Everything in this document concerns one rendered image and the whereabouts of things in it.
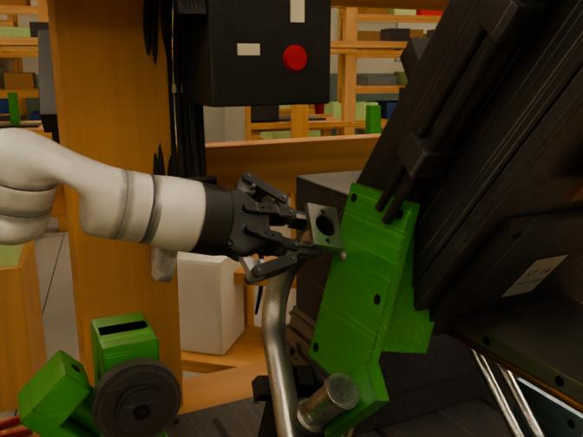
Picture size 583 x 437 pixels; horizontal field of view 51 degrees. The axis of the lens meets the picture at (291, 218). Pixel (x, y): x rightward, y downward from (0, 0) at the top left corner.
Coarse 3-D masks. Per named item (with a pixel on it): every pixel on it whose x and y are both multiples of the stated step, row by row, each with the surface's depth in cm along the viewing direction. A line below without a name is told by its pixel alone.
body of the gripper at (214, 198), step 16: (208, 192) 62; (224, 192) 63; (240, 192) 67; (208, 208) 61; (224, 208) 62; (240, 208) 66; (208, 224) 61; (224, 224) 62; (240, 224) 65; (208, 240) 62; (224, 240) 62; (240, 240) 64; (256, 240) 65; (240, 256) 64
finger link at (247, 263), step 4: (236, 256) 64; (248, 256) 64; (240, 260) 64; (244, 260) 64; (248, 260) 64; (252, 260) 64; (256, 260) 64; (260, 260) 64; (244, 264) 64; (248, 264) 64; (252, 264) 64; (244, 268) 64; (248, 268) 63; (248, 272) 64; (248, 276) 64; (264, 276) 64; (252, 280) 64; (256, 280) 64
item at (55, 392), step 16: (64, 352) 56; (48, 368) 55; (64, 368) 53; (80, 368) 56; (32, 384) 54; (48, 384) 52; (64, 384) 52; (80, 384) 52; (32, 400) 52; (48, 400) 51; (64, 400) 52; (80, 400) 53; (32, 416) 51; (48, 416) 52; (64, 416) 52; (80, 416) 54; (48, 432) 52; (64, 432) 53; (80, 432) 54; (96, 432) 56
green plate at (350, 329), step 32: (352, 192) 69; (352, 224) 68; (384, 224) 63; (352, 256) 67; (384, 256) 62; (352, 288) 66; (384, 288) 61; (320, 320) 71; (352, 320) 65; (384, 320) 61; (416, 320) 65; (320, 352) 70; (352, 352) 64; (416, 352) 66
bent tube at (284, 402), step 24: (312, 216) 69; (336, 216) 70; (312, 240) 67; (336, 240) 68; (288, 288) 76; (264, 312) 76; (264, 336) 74; (288, 360) 73; (288, 384) 70; (288, 408) 69; (288, 432) 67
